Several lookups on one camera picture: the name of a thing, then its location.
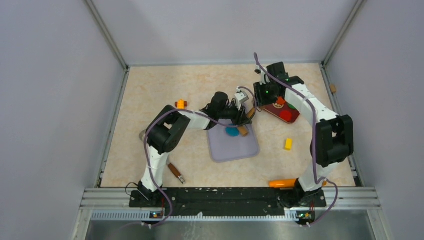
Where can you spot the orange dough disc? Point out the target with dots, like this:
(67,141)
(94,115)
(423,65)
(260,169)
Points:
(280,101)

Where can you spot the blue dough piece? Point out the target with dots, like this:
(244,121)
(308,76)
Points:
(232,131)

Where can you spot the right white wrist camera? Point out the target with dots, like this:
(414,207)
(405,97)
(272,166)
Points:
(263,76)

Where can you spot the green dough disc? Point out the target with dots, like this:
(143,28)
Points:
(291,106)

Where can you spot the round metal cutter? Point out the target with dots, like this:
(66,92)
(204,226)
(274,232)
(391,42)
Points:
(142,135)

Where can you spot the yellow block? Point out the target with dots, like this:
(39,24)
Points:
(288,144)

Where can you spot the red dough disc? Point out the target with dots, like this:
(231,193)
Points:
(286,115)

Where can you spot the orange carrot toy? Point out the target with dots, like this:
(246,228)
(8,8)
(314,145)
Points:
(290,183)

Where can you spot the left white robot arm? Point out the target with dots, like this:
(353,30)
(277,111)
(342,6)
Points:
(165,132)

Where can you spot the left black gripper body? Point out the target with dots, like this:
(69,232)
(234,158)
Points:
(231,113)

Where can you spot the metal scraper wooden handle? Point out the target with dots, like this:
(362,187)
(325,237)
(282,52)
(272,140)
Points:
(176,172)

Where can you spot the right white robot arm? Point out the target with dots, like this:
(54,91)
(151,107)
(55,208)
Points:
(332,134)

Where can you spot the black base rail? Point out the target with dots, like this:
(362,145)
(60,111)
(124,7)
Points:
(216,202)

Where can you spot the lavender plastic tray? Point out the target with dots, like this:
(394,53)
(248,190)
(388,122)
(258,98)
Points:
(224,148)

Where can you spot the red plate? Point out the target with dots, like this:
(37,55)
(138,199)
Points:
(274,110)

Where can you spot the orange toy car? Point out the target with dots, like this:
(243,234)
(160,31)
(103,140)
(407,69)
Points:
(181,104)

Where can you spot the small wooden block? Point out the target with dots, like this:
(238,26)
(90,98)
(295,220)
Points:
(332,88)

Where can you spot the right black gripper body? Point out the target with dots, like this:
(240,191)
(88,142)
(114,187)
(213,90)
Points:
(264,94)

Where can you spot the wooden rolling pin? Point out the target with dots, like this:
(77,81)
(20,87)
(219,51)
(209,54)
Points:
(243,130)

